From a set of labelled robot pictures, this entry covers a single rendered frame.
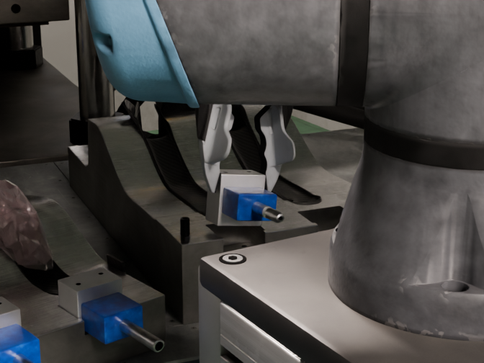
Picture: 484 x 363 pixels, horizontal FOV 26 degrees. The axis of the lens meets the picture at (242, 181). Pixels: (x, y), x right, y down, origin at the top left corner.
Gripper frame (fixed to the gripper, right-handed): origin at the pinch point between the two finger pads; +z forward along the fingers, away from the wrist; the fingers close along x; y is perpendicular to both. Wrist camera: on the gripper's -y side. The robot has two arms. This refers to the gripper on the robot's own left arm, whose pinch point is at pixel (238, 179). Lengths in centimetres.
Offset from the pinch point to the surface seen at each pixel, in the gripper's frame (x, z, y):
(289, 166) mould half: 15.3, 0.8, -19.5
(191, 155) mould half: 3.3, 0.2, -23.2
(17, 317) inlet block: -24.0, 11.7, 8.3
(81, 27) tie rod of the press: 1, -15, -72
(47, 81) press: 7, -3, -126
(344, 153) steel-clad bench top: 39, 2, -48
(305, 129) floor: 176, 22, -337
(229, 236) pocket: 0.8, 6.6, -3.2
